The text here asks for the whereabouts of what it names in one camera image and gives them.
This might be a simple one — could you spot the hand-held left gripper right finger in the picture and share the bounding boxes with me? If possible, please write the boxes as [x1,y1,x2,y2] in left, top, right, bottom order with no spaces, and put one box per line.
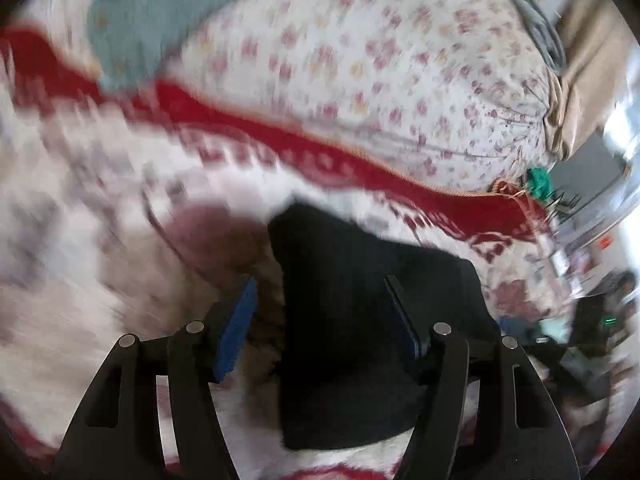
[384,275,581,480]

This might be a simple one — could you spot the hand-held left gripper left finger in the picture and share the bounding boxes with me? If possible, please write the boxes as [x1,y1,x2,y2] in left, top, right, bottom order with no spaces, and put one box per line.
[52,276,259,480]

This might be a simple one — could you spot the black pants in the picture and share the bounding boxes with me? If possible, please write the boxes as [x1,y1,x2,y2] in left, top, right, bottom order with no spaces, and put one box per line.
[267,200,502,453]

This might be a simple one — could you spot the green cloth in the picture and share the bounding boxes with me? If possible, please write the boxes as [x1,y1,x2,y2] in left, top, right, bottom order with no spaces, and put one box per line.
[526,166,553,202]

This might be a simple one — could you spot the red and white printed blanket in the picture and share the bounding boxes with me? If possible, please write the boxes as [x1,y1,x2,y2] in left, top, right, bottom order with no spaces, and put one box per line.
[0,20,576,480]

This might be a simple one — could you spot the beige cloth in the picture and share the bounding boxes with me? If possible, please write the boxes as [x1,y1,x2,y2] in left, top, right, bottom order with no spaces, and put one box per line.
[542,0,632,162]

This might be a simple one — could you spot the white floral pillow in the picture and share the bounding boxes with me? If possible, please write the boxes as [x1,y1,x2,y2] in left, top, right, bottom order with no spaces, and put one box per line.
[185,0,558,196]

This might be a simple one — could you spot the grey cloth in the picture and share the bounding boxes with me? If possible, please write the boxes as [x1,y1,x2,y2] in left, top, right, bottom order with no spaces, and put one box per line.
[500,0,568,73]

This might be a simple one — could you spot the teal cloth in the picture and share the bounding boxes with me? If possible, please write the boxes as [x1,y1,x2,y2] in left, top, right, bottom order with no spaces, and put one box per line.
[87,0,306,93]

